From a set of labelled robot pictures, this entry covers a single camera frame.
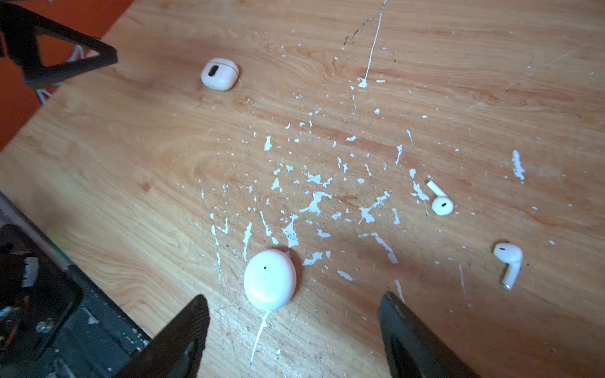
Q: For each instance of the white round disc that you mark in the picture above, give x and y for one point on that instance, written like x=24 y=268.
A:
x=270 y=280

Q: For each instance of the white earbud near centre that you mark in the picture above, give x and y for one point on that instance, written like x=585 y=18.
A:
x=442 y=205

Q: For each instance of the white earbud far right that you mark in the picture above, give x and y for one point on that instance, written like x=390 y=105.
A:
x=512 y=256

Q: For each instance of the white earbud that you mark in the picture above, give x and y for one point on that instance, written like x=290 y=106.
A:
x=512 y=256
x=442 y=205

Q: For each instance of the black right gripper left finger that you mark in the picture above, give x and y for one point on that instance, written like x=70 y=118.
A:
x=178 y=349

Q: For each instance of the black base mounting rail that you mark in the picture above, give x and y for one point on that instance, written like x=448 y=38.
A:
x=55 y=321

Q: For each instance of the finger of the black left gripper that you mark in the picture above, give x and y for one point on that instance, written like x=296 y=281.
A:
x=21 y=28

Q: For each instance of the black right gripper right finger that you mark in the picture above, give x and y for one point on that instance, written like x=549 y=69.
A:
x=411 y=348

